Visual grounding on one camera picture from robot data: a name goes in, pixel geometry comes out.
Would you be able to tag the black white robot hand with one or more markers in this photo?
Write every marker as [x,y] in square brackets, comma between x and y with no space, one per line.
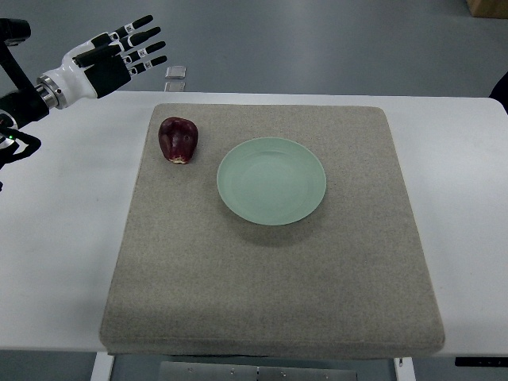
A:
[101,65]

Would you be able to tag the red apple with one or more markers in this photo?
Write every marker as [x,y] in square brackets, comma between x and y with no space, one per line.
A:
[178,139]

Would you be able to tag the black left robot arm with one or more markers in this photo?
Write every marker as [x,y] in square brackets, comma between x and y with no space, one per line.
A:
[21,106]

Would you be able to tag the lower metal floor plate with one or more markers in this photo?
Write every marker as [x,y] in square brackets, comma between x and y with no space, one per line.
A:
[174,86]

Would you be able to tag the metal floor plate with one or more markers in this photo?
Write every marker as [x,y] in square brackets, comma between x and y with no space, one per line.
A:
[174,86]
[176,72]

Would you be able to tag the upper metal floor plate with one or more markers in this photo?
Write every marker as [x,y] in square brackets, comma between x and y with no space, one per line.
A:
[176,72]

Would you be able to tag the light green plate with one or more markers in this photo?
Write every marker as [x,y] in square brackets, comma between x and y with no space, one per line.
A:
[271,181]

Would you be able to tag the beige fabric cushion mat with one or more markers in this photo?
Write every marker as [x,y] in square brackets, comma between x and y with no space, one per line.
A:
[348,281]

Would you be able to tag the white table leg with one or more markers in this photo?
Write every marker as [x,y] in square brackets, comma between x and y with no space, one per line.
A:
[103,367]

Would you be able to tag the cardboard box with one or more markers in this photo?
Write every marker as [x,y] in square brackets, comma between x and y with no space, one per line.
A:
[488,8]

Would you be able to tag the dark object at right edge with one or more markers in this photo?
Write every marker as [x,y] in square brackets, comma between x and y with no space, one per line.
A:
[500,92]

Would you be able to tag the black table control panel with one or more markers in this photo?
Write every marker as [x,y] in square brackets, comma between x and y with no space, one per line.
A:
[482,362]

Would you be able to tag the metal table base plate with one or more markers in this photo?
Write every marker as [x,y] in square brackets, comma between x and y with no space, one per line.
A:
[198,371]

